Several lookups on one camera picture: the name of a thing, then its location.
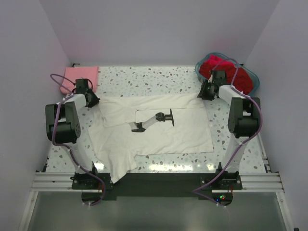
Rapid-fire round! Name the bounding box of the white t shirt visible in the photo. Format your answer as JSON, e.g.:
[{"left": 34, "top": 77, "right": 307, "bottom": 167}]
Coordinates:
[{"left": 88, "top": 93, "right": 214, "bottom": 182}]

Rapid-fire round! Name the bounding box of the folded pink t shirt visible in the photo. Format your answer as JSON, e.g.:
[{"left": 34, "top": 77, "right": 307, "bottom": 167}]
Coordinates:
[{"left": 62, "top": 66, "right": 99, "bottom": 92}]

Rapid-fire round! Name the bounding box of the teal plastic basket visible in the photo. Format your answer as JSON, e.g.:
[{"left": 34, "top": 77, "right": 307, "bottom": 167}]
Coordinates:
[{"left": 195, "top": 52, "right": 260, "bottom": 96}]

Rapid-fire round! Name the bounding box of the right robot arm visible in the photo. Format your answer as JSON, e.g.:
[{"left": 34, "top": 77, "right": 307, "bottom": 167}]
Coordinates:
[{"left": 197, "top": 70, "right": 262, "bottom": 189}]

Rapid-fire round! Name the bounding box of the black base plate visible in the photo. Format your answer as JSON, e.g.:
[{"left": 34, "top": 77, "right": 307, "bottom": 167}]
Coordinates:
[{"left": 71, "top": 173, "right": 243, "bottom": 205}]

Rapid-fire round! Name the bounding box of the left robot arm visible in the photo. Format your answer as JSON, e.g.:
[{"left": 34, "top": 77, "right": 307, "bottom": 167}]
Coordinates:
[{"left": 45, "top": 78, "right": 100, "bottom": 189}]

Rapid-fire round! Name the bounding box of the dark red t shirt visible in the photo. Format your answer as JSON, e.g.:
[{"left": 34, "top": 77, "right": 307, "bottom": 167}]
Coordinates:
[{"left": 199, "top": 60, "right": 253, "bottom": 95}]

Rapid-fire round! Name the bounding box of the aluminium frame rail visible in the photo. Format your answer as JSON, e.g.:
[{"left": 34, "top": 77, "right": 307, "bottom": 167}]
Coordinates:
[{"left": 19, "top": 137, "right": 296, "bottom": 231}]

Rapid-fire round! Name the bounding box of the bright pink t shirt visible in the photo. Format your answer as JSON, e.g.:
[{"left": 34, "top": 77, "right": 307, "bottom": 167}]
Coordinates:
[{"left": 205, "top": 54, "right": 234, "bottom": 69}]

